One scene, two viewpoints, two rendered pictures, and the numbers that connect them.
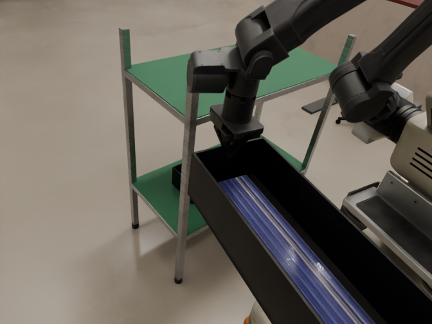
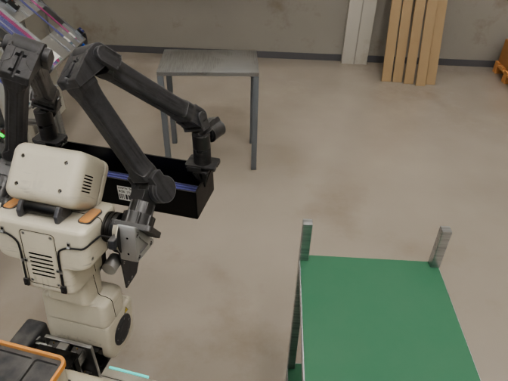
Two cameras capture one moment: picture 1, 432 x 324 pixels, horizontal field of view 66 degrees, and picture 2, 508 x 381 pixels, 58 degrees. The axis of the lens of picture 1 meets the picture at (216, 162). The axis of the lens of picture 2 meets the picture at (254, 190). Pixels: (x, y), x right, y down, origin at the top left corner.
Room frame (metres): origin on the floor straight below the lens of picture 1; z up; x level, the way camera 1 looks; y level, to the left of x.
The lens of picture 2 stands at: (1.61, -0.76, 2.00)
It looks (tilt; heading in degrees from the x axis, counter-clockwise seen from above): 36 degrees down; 138
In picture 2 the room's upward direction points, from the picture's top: 2 degrees clockwise
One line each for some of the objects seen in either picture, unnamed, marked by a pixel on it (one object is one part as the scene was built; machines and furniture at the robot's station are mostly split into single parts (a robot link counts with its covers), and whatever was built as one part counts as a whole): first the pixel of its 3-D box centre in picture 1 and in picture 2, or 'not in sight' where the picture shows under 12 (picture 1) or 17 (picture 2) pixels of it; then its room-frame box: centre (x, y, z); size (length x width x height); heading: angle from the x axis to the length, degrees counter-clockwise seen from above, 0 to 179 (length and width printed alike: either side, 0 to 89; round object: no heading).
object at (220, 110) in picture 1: (238, 107); (202, 156); (0.56, -0.03, 1.21); 0.10 x 0.07 x 0.07; 34
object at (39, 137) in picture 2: not in sight; (48, 132); (0.09, -0.34, 1.21); 0.10 x 0.07 x 0.07; 34
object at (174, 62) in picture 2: not in sight; (211, 110); (-1.02, 1.18, 0.40); 0.70 x 0.45 x 0.80; 51
